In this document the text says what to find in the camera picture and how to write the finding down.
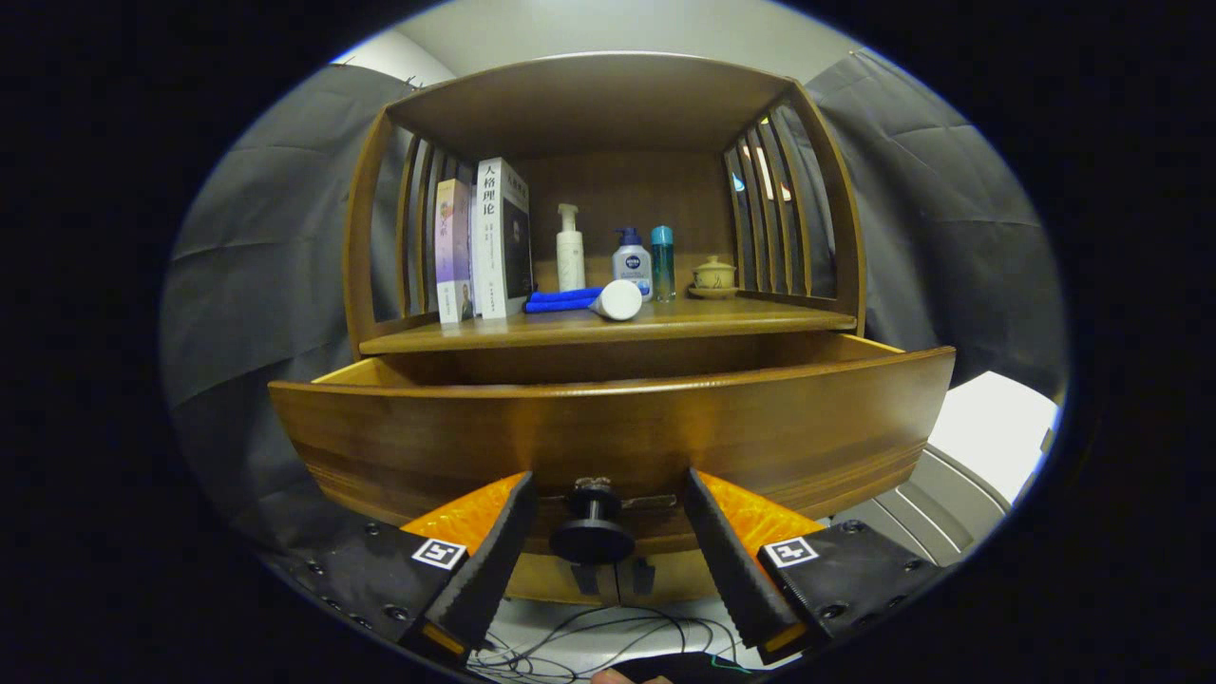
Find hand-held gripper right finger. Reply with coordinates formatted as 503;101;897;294
682;467;951;666

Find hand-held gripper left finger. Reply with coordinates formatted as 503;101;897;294
285;472;538;666

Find black drawer knob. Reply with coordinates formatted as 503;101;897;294
549;478;636;566

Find wooden drawer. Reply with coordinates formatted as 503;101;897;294
268;332;957;557

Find white facial cleanser tube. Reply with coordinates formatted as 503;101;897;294
589;278;644;322

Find wooden cabinet door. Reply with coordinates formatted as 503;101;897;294
617;549;732;604
503;551;618;606

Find wooden countertop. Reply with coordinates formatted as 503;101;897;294
359;294;858;357

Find wooden cabinet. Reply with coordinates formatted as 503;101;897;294
342;50;867;609

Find grey ribbed panel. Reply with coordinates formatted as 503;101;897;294
831;445;1010;568

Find blue folded cloth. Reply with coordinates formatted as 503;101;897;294
523;286;606;314

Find white panel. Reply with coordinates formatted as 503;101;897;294
926;370;1060;504

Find beige lidded teacup with saucer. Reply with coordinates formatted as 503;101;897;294
688;255;738;300

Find slim teal bottle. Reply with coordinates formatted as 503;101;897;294
651;225;676;303

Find thick white book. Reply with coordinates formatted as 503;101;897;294
470;157;533;320

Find white pump bottle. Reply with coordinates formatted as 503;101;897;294
556;203;587;293

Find white bottle with blue cap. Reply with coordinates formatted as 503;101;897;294
612;226;654;301

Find purple book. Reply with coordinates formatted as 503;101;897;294
435;179;474;325

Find black backdrop cloth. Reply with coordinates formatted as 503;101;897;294
160;47;1070;552

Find thin floor cables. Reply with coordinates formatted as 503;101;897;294
465;603;751;684

